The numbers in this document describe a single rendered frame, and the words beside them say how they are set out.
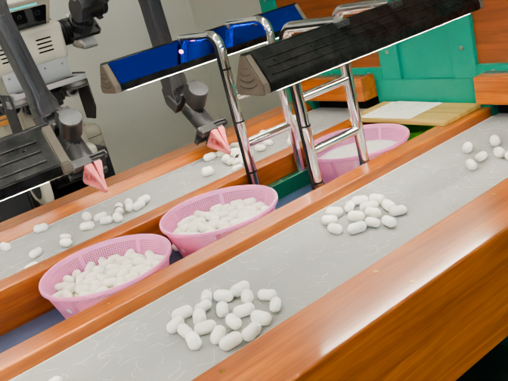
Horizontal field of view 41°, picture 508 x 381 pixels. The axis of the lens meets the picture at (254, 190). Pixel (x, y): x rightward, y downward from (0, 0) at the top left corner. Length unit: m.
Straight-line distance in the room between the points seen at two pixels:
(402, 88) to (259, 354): 1.21
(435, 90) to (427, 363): 1.02
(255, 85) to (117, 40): 2.90
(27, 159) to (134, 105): 3.10
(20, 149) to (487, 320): 0.75
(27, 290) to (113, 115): 2.60
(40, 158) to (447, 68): 1.22
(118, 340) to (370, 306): 0.41
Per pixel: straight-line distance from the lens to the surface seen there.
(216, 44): 1.61
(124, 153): 4.03
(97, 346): 1.15
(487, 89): 1.75
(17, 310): 1.48
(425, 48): 1.92
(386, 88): 2.04
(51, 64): 2.33
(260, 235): 1.32
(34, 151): 0.97
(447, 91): 1.90
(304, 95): 1.44
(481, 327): 1.15
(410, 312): 1.00
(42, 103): 1.83
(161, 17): 2.00
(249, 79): 1.16
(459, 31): 1.83
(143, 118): 4.07
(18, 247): 1.76
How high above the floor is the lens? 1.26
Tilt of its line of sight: 18 degrees down
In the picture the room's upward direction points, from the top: 14 degrees counter-clockwise
